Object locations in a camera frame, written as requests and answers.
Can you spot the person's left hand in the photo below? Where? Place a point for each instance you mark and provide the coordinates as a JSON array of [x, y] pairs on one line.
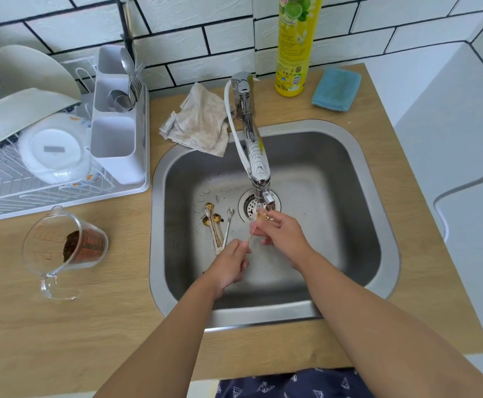
[[227, 267]]

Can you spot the person's right hand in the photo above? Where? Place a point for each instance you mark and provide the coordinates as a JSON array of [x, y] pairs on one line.
[[287, 240]]

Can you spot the small silver spoon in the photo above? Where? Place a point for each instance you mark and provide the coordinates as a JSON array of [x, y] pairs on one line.
[[207, 212]]

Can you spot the person's left forearm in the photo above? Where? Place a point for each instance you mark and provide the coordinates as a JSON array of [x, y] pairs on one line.
[[167, 348]]

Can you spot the person's right forearm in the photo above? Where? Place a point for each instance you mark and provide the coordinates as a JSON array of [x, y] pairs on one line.
[[382, 335]]

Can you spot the white dish rack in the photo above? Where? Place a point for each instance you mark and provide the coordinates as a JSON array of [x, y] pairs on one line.
[[109, 196]]

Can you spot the beige rag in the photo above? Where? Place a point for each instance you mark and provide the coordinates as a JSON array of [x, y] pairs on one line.
[[200, 118]]

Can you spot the yellow dish soap bottle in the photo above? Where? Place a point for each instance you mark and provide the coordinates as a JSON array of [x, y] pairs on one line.
[[295, 45]]

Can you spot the steel sink drain strainer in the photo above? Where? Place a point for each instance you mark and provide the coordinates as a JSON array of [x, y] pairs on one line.
[[247, 205]]

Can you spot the stainless steel sink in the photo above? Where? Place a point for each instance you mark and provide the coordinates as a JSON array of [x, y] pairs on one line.
[[341, 182]]

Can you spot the navy patterned shorts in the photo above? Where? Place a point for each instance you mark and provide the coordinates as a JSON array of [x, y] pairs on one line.
[[291, 385]]

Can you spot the white cutlery holder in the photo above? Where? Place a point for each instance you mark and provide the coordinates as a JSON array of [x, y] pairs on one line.
[[117, 161]]

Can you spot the chrome faucet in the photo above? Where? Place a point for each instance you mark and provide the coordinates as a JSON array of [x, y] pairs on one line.
[[243, 93]]

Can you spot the brown coffee grounds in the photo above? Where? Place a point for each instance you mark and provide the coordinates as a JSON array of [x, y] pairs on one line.
[[72, 246]]

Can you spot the blue sponge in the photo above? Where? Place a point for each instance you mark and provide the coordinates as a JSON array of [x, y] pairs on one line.
[[337, 89]]

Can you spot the clear measuring jug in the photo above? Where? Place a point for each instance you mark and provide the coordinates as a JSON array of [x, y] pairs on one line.
[[42, 240]]

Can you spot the steel ladle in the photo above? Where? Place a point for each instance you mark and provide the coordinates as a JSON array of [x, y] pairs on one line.
[[121, 101]]

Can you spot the white floral print bowl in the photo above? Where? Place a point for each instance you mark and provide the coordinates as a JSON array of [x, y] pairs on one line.
[[55, 167]]

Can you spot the steel fork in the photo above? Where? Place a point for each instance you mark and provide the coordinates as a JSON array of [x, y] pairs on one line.
[[135, 84]]

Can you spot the white plate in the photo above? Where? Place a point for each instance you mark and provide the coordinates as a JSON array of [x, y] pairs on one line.
[[30, 66]]

